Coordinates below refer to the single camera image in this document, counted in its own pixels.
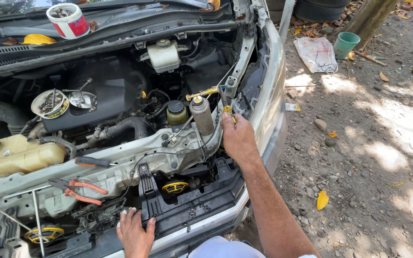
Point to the white plastic bag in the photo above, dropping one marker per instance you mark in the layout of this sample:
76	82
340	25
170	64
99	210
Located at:
316	53

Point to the round tin can lid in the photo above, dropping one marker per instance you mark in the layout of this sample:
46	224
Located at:
83	100

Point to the small white yellow packet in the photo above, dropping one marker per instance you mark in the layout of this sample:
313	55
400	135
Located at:
292	106

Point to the white can with red label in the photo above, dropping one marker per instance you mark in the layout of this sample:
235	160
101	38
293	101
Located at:
71	23

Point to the black engine cover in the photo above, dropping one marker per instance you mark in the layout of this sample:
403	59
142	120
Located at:
113	96

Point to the person's right hand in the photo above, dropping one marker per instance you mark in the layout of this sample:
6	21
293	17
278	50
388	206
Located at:
240	139

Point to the silver car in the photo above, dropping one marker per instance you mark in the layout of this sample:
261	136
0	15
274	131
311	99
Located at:
177	157

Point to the stack of black tires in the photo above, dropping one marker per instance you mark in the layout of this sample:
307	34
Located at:
317	9

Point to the reservoir with black cap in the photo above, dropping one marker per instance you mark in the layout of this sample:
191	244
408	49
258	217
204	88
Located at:
176	113

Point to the wooden stick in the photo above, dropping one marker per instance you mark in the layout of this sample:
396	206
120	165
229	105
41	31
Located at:
369	58

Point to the grey metal pole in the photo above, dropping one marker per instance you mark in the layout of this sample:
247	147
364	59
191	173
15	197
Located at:
286	21

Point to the tin can of bolts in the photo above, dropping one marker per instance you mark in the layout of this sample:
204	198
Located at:
50	104

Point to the metal hood latch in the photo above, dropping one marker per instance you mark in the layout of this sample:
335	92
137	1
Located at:
99	215

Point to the white brake fluid reservoir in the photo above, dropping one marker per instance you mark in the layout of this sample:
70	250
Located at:
163	56

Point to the grey stone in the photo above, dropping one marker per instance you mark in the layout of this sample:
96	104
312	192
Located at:
320	125

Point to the rusty metal spray can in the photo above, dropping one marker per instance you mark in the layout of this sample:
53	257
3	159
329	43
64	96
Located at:
202	116

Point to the tree trunk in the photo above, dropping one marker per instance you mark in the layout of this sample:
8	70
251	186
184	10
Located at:
369	19

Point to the chrome ratchet wrench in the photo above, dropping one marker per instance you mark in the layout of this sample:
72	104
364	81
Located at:
81	86

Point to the person's left hand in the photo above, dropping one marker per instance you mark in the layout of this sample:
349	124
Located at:
134	234

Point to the person's light blue clothing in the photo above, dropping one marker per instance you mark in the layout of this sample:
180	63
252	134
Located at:
224	249

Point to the green plastic cup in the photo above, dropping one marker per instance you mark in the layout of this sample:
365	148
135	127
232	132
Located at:
345	44

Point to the cream coolant reservoir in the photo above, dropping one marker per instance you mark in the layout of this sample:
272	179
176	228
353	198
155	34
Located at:
23	156

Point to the black plastic bracket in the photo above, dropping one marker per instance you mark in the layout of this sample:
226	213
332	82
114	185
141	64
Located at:
151	200

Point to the yellow leaf on cowl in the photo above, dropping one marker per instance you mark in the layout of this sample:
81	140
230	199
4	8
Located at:
37	39

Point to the large yellow fallen leaf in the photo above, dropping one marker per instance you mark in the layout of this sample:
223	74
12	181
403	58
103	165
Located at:
322	200

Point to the yellow car horn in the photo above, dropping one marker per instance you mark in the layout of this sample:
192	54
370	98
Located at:
175	187
47	233

